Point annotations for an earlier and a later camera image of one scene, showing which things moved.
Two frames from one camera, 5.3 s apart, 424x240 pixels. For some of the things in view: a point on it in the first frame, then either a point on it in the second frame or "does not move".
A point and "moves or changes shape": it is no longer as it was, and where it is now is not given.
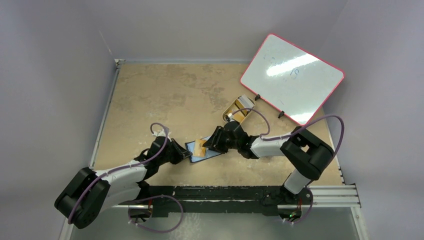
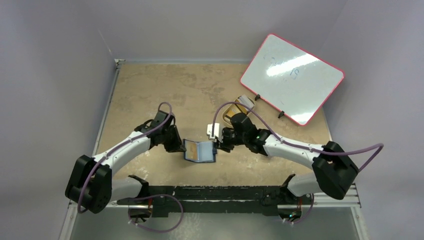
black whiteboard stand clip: x=281 y=113 does not move
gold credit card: x=199 y=150 → x=191 y=150
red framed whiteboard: x=294 y=81 does not move
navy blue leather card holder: x=199 y=152 moves or changes shape
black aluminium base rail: x=162 y=199 does not move
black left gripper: x=180 y=153 → x=177 y=146
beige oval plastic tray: x=239 y=109 does not move
